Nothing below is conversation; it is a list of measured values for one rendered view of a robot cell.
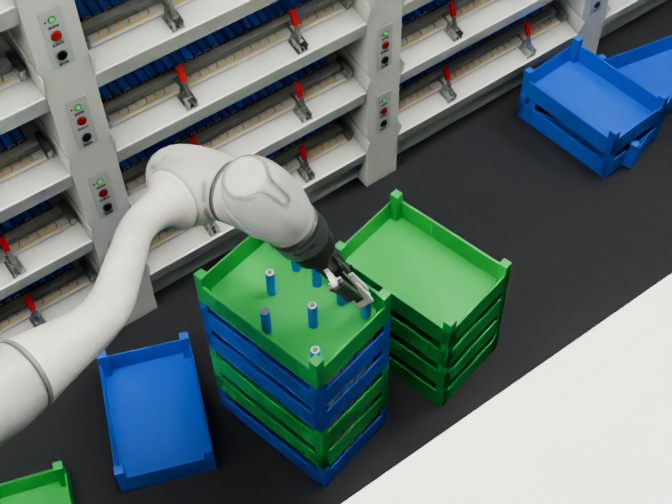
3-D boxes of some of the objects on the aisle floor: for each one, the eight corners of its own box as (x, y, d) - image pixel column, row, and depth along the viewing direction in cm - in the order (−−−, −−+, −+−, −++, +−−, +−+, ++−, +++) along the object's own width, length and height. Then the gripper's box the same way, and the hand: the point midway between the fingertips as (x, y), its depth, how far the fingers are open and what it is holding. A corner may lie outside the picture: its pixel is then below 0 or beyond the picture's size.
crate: (217, 468, 222) (213, 451, 216) (120, 492, 220) (113, 475, 213) (192, 350, 240) (187, 330, 234) (102, 370, 237) (95, 351, 231)
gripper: (272, 217, 177) (333, 277, 196) (299, 285, 169) (359, 341, 188) (311, 194, 176) (368, 257, 195) (339, 261, 167) (396, 320, 186)
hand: (356, 290), depth 188 cm, fingers closed, pressing on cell
